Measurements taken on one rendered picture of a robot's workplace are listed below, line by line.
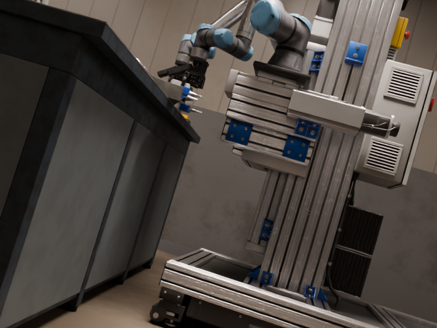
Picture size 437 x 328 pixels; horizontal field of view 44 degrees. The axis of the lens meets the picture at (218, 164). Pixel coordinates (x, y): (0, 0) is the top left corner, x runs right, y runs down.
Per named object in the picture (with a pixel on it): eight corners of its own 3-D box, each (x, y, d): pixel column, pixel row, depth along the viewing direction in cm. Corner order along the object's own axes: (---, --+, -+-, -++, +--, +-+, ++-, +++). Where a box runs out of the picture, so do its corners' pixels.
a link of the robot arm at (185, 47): (196, 35, 287) (181, 32, 289) (190, 55, 286) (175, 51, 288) (199, 40, 295) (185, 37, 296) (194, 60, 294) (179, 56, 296)
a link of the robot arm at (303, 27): (310, 57, 216) (320, 25, 216) (289, 43, 207) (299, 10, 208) (288, 57, 225) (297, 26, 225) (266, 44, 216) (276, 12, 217)
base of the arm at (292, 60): (300, 84, 222) (307, 61, 223) (302, 75, 207) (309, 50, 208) (265, 75, 224) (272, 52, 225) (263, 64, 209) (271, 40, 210)
